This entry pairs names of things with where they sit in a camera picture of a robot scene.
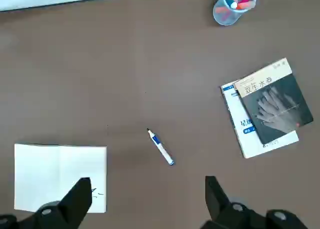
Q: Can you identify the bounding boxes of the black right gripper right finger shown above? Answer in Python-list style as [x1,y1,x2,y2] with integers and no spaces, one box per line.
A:
[199,175,309,229]

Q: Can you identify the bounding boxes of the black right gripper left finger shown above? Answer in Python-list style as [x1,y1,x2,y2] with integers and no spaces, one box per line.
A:
[0,177,93,229]

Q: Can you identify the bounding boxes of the white lined notebook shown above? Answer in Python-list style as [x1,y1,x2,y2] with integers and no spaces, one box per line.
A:
[13,143,108,214]

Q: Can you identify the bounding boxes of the white marker with blue label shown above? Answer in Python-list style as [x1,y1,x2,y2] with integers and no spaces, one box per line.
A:
[146,127,176,166]

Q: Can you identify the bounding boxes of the white book with blue print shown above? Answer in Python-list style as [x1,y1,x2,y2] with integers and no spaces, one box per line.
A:
[220,83,300,159]

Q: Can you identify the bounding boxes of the dark grey hands cover book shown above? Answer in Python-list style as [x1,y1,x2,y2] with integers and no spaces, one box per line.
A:
[233,57,314,145]

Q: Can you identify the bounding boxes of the clear plastic pen cup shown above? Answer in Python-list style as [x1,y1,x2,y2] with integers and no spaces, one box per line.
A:
[212,0,258,27]

